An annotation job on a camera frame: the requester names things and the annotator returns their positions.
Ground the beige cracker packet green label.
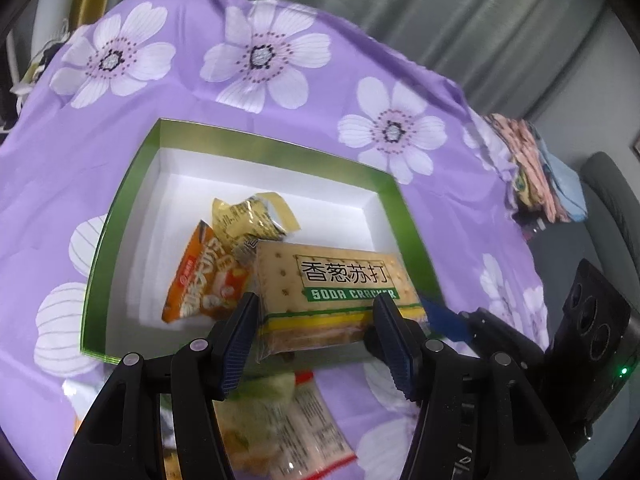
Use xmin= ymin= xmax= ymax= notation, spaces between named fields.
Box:
xmin=254 ymin=240 xmax=431 ymax=364

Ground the orange panda snack packet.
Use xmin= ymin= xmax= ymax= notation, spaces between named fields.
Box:
xmin=161 ymin=220 xmax=257 ymax=324

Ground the yellow green snack packet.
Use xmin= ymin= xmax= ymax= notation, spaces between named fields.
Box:
xmin=215 ymin=372 xmax=297 ymax=480

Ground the wide grey curtain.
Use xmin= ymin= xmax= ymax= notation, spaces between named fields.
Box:
xmin=279 ymin=0 xmax=610 ymax=122

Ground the green cardboard box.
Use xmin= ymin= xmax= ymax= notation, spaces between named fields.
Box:
xmin=80 ymin=118 xmax=444 ymax=367

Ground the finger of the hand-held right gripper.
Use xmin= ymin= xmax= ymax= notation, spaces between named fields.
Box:
xmin=419 ymin=296 xmax=549 ymax=367

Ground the white air purifier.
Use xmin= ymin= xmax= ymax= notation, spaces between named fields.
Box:
xmin=37 ymin=0 xmax=84 ymax=56

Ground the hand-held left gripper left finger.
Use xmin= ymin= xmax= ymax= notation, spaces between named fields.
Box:
xmin=57 ymin=291 xmax=262 ymax=480

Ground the grey sofa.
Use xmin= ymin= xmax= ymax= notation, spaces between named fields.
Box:
xmin=525 ymin=152 xmax=640 ymax=311

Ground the purple floral cloth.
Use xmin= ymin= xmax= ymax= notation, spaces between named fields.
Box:
xmin=0 ymin=0 xmax=552 ymax=480

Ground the pile of folded clothes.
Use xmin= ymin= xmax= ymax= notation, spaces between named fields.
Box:
xmin=487 ymin=112 xmax=589 ymax=224

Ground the gold snack packet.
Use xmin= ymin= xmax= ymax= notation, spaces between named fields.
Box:
xmin=210 ymin=191 xmax=302 ymax=254

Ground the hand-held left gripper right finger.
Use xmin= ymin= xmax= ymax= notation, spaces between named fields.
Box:
xmin=365 ymin=293 xmax=581 ymax=480

